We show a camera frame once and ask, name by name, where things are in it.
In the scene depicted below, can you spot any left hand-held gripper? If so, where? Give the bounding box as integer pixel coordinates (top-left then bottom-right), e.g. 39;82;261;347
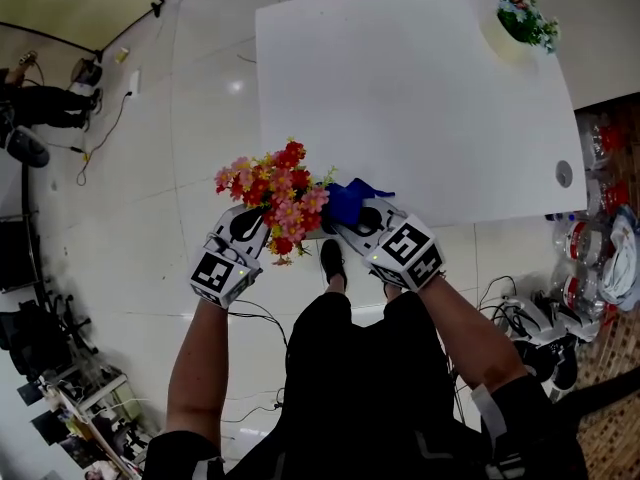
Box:
188;202;272;311

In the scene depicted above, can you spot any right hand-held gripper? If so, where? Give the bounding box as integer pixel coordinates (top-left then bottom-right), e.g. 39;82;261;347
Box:
331;197;447;294

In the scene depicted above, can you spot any blue cloth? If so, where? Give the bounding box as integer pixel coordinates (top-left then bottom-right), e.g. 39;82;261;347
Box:
323;177;397;225

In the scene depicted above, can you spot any flower pot with red pink flowers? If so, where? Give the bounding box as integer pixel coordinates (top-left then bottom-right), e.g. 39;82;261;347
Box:
214;137;340;268

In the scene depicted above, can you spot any person's right forearm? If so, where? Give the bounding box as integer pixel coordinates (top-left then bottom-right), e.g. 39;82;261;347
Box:
414;272;532;400

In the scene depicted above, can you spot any person's left forearm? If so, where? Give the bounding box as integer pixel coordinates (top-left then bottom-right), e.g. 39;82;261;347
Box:
165;295;232;438

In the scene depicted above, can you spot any white pot with blue flowers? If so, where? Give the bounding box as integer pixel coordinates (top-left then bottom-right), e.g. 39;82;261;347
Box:
478;0;562;65

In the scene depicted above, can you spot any person's black shoe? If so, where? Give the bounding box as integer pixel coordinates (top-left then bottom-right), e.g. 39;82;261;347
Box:
319;238;347;290

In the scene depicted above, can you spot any person's black clothing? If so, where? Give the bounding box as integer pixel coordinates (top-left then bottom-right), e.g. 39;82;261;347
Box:
143;291;589;480

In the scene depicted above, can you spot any pile of white devices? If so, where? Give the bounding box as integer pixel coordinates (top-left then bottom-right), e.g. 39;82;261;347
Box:
497;290;604;344

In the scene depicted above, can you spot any pile of plastic water bottles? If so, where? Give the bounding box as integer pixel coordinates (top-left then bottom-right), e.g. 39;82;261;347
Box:
547;110;640;342

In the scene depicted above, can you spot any pair of black shoes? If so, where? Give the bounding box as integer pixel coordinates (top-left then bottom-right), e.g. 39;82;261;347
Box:
512;336;581;392

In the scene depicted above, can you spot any black office chair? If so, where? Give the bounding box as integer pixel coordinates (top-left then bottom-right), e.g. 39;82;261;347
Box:
0;292;100;380

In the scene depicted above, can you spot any cluttered white desk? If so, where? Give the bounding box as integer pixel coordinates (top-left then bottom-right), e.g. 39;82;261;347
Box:
17;362;154;480

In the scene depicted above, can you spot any white plastic bag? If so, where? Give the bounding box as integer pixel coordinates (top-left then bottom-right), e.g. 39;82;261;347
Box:
598;206;640;312

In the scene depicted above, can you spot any grey office chair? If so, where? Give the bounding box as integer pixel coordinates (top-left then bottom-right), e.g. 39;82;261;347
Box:
0;105;52;170

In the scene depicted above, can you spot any black floor cable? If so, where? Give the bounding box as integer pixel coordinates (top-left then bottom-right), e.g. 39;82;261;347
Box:
227;297;292;352

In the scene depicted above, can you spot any white strap on arm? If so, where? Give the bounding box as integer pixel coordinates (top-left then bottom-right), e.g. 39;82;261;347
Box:
468;382;512;452

